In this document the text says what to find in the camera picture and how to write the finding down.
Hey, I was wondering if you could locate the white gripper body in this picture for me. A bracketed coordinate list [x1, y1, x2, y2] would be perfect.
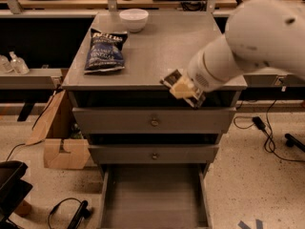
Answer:
[187, 50, 229, 93]

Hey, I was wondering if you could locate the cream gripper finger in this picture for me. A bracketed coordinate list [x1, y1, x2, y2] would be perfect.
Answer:
[170, 76, 195, 99]

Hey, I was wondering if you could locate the rxbar chocolate bar wrapper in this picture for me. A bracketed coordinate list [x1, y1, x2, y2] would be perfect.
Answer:
[160, 70, 206, 109]

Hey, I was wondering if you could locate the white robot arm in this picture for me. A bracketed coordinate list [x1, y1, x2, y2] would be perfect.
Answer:
[170, 0, 305, 98]

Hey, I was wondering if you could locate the grey top drawer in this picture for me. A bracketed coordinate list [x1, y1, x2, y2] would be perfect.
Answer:
[72, 107, 235, 135]

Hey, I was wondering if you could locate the grey drawer cabinet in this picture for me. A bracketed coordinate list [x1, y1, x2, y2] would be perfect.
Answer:
[62, 10, 249, 174]

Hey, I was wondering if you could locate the grey middle drawer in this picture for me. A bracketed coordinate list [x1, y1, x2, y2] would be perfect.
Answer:
[89, 144, 218, 164]

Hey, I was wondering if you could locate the grey open bottom drawer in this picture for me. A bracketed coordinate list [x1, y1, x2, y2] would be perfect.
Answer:
[98, 164, 212, 229]

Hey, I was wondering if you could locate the white ceramic bowl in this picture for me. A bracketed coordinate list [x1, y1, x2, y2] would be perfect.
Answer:
[119, 9, 149, 32]

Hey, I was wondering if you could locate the blue kettle chips bag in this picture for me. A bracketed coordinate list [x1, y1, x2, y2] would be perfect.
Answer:
[84, 29, 128, 74]

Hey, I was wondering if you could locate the black chair leg right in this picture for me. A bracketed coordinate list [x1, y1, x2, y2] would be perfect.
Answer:
[285, 134, 305, 153]

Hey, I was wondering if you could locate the cardboard box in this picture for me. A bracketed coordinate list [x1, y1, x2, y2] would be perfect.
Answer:
[26, 91, 90, 170]

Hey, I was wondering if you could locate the clear sanitizer bottle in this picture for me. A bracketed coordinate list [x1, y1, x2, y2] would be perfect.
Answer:
[10, 52, 30, 74]
[0, 55, 13, 73]

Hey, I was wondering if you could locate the black chair base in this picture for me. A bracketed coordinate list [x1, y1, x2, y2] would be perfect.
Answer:
[0, 160, 32, 229]

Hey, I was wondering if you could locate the black power adapter with cable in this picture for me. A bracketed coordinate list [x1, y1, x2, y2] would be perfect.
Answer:
[233, 99, 305, 164]

